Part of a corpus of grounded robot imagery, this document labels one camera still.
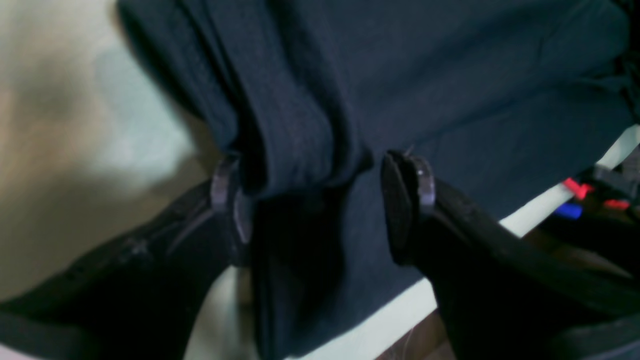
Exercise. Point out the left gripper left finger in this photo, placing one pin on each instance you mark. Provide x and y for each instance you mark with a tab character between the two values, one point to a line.
139	294

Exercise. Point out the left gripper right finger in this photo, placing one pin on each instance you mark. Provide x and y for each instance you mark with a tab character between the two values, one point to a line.
500	297

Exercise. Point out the dark navy T-shirt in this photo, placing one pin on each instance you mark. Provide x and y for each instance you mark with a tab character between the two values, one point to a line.
504	98

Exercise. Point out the blue orange bar clamp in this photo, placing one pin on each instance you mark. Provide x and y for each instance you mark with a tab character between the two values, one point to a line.
600	189

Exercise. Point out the light green table cloth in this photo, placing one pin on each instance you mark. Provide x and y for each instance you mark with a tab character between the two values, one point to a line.
93	147

